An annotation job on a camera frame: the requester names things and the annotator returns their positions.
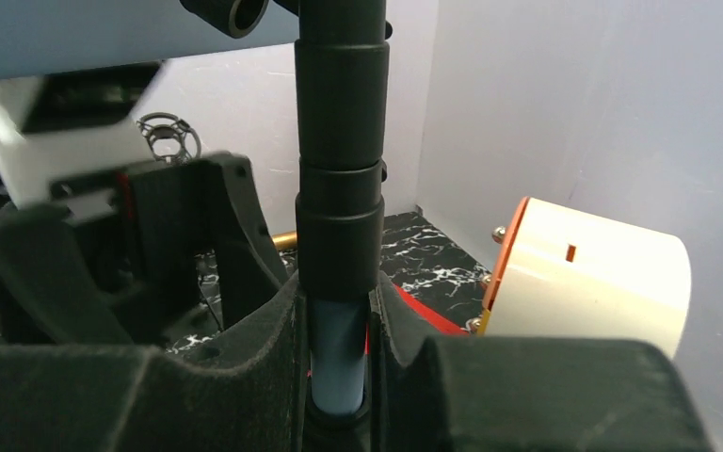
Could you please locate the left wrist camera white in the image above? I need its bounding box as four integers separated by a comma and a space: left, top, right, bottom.
0, 60, 164, 207

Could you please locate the black shock-mount tripod stand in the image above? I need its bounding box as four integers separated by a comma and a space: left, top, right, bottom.
137, 112, 202, 165

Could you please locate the light blue music stand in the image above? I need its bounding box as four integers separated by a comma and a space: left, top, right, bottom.
0, 1, 392, 417

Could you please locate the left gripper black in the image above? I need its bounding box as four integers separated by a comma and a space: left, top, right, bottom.
0, 153, 288, 345

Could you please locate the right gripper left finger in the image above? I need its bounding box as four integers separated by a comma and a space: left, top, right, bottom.
0, 279, 307, 451

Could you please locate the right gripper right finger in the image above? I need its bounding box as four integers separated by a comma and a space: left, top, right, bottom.
369, 275, 713, 451

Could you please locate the round three-drawer storage box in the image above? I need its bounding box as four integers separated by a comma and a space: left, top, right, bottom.
476, 197, 692, 359

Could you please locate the gold microphone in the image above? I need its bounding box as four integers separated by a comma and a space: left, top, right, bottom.
271, 231, 297, 251

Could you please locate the red sheet music page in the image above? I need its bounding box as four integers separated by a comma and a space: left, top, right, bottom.
394, 285, 469, 335

